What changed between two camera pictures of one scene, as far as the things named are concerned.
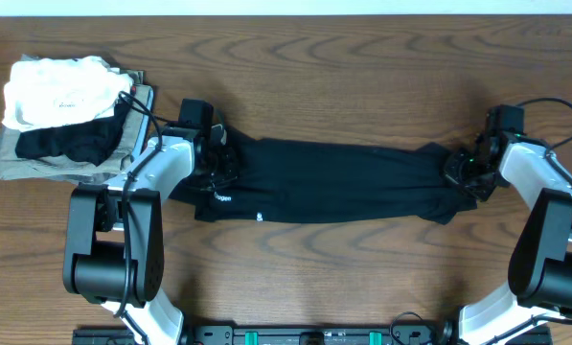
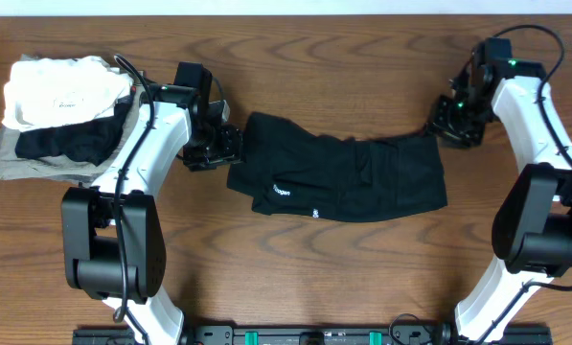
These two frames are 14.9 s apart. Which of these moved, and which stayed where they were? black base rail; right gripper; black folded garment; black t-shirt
Moved: black t-shirt; right gripper
Stayed: black base rail; black folded garment
